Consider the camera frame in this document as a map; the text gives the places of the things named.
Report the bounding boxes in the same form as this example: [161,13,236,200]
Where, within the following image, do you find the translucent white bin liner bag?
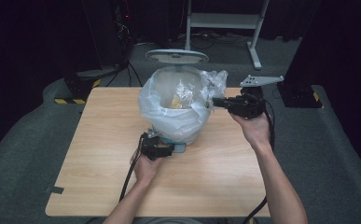
[137,66,215,145]

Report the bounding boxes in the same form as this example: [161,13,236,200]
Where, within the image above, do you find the white grey pedal trash can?
[139,49,212,154]

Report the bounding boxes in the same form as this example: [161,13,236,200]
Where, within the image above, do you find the white metal stand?
[183,0,271,71]

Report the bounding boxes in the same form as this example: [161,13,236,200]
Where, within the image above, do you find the black floor cables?
[105,60,144,89]

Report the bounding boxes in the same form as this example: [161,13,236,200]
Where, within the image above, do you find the person's right hand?
[230,109,272,148]

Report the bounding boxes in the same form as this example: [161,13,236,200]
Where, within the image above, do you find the black yellow-striped stand base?
[275,80,325,109]
[53,69,103,105]

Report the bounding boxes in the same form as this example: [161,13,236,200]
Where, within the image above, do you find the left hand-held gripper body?
[140,128,167,161]

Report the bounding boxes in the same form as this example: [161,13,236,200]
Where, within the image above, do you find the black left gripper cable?
[118,133,146,203]

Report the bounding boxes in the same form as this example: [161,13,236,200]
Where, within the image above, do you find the yellowish plastic wrapper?
[169,94,185,110]

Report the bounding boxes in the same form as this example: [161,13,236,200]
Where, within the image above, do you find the grey tape piece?
[45,185,65,195]

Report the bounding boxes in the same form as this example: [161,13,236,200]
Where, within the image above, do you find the person's left hand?
[130,151,164,186]

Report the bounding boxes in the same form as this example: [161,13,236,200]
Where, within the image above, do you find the dark equipment rack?
[112,0,136,68]

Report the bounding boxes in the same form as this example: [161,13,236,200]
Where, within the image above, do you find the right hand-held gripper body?
[229,74,285,120]

